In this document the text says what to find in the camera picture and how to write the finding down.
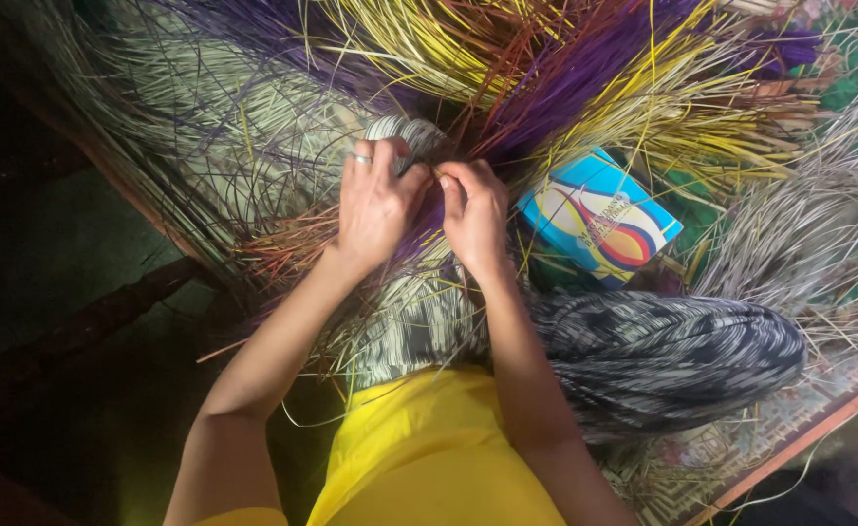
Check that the white woven straw basket piece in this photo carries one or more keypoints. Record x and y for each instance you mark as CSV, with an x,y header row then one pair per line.
x,y
418,139

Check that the person's left hand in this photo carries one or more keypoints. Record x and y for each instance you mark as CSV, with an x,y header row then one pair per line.
x,y
370,212

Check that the person's right hand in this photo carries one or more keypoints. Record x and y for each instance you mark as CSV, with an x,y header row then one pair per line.
x,y
480,219

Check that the dark wooden bar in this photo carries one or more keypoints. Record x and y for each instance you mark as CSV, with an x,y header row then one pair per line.
x,y
107,314

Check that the bundle of orange-red straw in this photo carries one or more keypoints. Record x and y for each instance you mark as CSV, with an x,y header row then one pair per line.
x,y
290,245

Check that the thin orange straw strand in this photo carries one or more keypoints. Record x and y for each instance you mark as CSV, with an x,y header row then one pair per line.
x,y
435,172

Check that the bundle of grey-white straw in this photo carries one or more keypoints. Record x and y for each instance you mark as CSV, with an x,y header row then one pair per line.
x,y
794,219

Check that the floral patterned mat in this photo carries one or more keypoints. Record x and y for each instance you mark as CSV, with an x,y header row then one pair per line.
x,y
765,431

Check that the yellow shirt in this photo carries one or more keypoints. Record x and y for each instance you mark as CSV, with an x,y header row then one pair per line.
x,y
429,453

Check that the bundle of pale natural straw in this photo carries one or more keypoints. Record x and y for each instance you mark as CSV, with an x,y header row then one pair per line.
x,y
202,131

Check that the black white patterned trousers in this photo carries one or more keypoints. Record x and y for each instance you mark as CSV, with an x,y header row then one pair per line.
x,y
641,358

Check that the bundle of purple straw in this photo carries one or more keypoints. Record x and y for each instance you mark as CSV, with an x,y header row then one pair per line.
x,y
575,73

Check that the blue printed cardboard box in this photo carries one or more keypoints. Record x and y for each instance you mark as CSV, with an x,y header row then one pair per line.
x,y
597,218

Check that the bundle of yellow straw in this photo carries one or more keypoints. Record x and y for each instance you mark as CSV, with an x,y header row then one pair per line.
x,y
663,109

